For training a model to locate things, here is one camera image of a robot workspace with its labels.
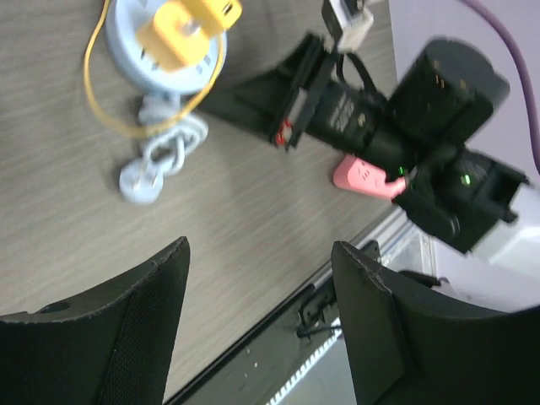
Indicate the pink triangular power socket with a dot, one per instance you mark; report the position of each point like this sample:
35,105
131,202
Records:
355,175

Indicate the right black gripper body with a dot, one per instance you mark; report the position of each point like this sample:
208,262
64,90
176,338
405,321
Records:
339,116

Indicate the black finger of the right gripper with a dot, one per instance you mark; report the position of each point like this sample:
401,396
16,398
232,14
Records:
261,104

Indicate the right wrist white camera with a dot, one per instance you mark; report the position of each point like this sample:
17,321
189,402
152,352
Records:
347,22

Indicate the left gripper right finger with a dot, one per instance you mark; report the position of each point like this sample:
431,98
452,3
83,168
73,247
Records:
410,344

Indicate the slotted cable duct strip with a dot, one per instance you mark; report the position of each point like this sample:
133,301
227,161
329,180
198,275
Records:
301,373

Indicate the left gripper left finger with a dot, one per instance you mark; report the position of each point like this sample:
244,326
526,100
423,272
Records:
111,344

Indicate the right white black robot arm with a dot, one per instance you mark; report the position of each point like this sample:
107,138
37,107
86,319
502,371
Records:
471,202

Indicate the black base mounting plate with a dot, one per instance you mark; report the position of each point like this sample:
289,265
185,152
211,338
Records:
254,367

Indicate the light blue cable holder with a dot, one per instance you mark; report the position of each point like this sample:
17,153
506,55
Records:
163,153

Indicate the yellow connector block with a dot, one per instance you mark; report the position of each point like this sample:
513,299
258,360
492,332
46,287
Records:
178,35

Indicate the aluminium frame rail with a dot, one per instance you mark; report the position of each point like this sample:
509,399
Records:
401,244

